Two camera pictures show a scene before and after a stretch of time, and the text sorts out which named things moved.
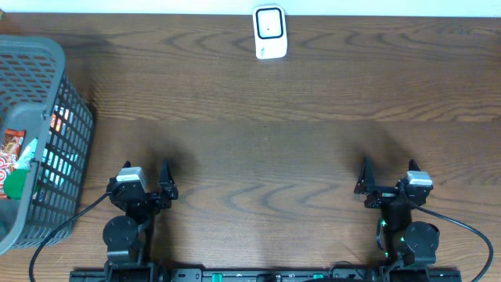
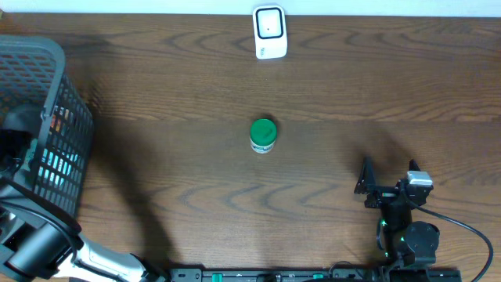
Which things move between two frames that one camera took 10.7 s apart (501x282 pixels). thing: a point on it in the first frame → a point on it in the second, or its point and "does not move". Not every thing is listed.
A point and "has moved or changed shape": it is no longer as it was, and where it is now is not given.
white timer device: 270,31 does not move
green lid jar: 14,182 has moved or changed shape
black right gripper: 367,183 does not move
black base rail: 265,276 does not move
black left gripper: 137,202 → 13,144
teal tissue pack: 26,159 has moved or changed shape
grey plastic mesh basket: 38,95 does not move
